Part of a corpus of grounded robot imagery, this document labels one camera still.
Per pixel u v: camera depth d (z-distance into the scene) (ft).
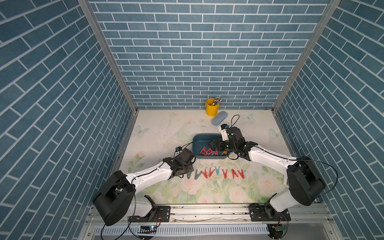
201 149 3.15
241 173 2.87
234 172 2.90
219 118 3.67
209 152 3.09
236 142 2.23
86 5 2.28
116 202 1.35
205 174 2.84
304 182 1.46
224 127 2.60
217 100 3.44
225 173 2.85
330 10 2.36
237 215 2.46
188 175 2.84
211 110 3.72
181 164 2.15
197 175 2.84
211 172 2.86
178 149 2.59
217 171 2.90
